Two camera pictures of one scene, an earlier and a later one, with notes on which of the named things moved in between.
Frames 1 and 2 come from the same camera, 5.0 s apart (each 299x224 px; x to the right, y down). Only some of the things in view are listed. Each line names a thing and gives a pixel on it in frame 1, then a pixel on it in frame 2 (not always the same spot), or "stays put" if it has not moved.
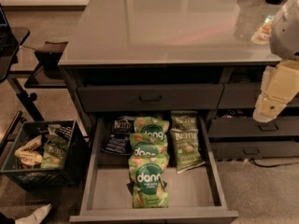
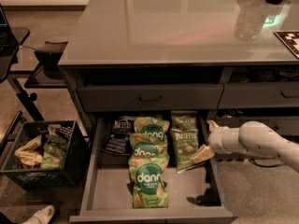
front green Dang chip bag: (147, 175) stays put
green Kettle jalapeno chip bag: (187, 149) stays put
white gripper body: (286, 36) -> (215, 139)
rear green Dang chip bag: (152, 127) stays put
